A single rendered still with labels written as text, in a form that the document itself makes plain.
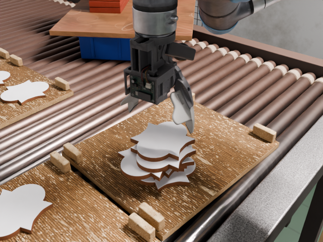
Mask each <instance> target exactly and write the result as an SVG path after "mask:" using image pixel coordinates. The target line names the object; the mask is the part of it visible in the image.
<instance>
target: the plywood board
mask: <svg viewBox="0 0 323 242"><path fill-rule="evenodd" d="M195 3H196V0H178V6H177V16H178V20H177V28H176V33H175V40H185V41H192V34H193V23H194V13H195ZM132 6H133V2H132V0H129V2H128V3H127V5H126V6H125V8H124V9H123V11H122V12H121V13H94V12H90V10H89V7H90V6H89V0H80V1H79V2H78V3H77V4H76V5H75V6H74V7H73V8H72V9H71V10H70V11H69V12H68V13H67V14H66V15H65V16H64V17H63V18H62V19H61V20H59V21H58V22H57V24H56V25H55V26H54V27H53V28H52V29H51V30H49V32H50V36H85V37H110V38H134V37H135V31H134V29H133V14H132Z"/></svg>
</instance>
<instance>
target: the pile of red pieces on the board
mask: <svg viewBox="0 0 323 242"><path fill-rule="evenodd" d="M128 2H129V0H89V6H90V7H89V10H90V12H94V13H121V12H122V11H123V9H124V8H125V6H126V5H127V3H128Z"/></svg>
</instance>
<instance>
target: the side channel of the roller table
mask: <svg viewBox="0 0 323 242"><path fill-rule="evenodd" d="M67 1H68V2H69V1H72V2H73V3H78V2H79V1H80V0H67ZM193 38H197V39H198V40H199V42H202V41H207V42H208V43H209V45H212V44H217V45H218V46H219V48H223V47H227V48H228V49H229V50H230V51H234V50H238V51H239V52H240V54H241V55H244V54H246V53H247V54H250V55H251V56H252V58H256V57H261V58H262V59H263V61H264V62H267V61H274V62H275V64H276V66H279V65H281V64H285V65H286V66H287V67H288V68H289V71H290V70H292V69H294V68H298V69H300V70H301V71H302V75H303V74H306V73H308V72H311V73H314V74H315V76H316V79H318V78H320V77H323V60H322V59H319V58H315V57H311V56H308V55H304V54H300V53H297V52H293V51H290V50H286V49H283V48H278V47H274V46H271V45H267V44H264V43H260V42H257V41H253V40H249V39H246V38H242V37H238V36H234V35H231V34H227V33H226V34H223V35H216V34H213V33H211V32H209V31H208V30H207V29H206V28H205V27H202V26H198V25H195V24H194V25H193V34H192V39H193Z"/></svg>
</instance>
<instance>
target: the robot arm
mask: <svg viewBox="0 0 323 242"><path fill-rule="evenodd" d="M279 1H281V0H198V5H199V17H200V19H201V21H202V24H203V25H204V27H205V28H206V29H207V30H208V31H209V32H211V33H213V34H216V35H223V34H226V33H228V32H230V31H231V30H233V29H234V27H235V26H236V25H237V23H238V21H239V20H241V19H243V18H246V17H248V16H250V15H251V14H254V13H256V12H258V11H260V10H262V9H264V8H266V7H268V6H270V5H272V4H275V3H277V2H279ZM132 2H133V6H132V14H133V29H134V31H135V37H134V38H132V39H130V55H131V65H130V66H129V67H127V68H125V69H124V88H125V95H128V94H129V95H128V96H127V97H126V98H125V99H123V100H122V102H121V104H120V105H121V106H122V105H124V104H127V103H128V111H129V112H131V111H132V110H133V109H134V108H135V107H136V106H137V105H138V101H139V100H140V99H141V100H144V101H146V102H149V103H153V104H156V105H158V104H159V103H161V102H163V101H164V100H165V99H166V98H167V97H168V93H169V92H170V89H171V88H172V87H173V86H174V91H175V92H172V93H171V94H170V100H171V102H172V104H173V106H174V110H173V114H172V119H173V121H174V123H175V124H176V125H179V124H182V123H184V122H186V127H187V128H188V130H189V132H190V134H191V133H193V131H194V125H195V116H194V107H193V106H194V102H193V97H192V91H191V88H190V85H189V83H188V81H187V80H186V78H185V77H184V76H183V74H182V71H181V69H180V68H179V67H178V66H177V62H176V61H173V58H172V57H169V56H173V57H174V58H175V59H176V60H178V61H186V60H190V61H193V60H194V57H195V53H196V50H195V49H194V48H191V47H189V46H188V45H187V44H185V43H176V42H174V41H175V33H176V28H177V20H178V16H177V6H178V0H132ZM167 55H169V56H167ZM128 75H129V78H130V86H129V87H128V88H127V79H126V77H127V76H128Z"/></svg>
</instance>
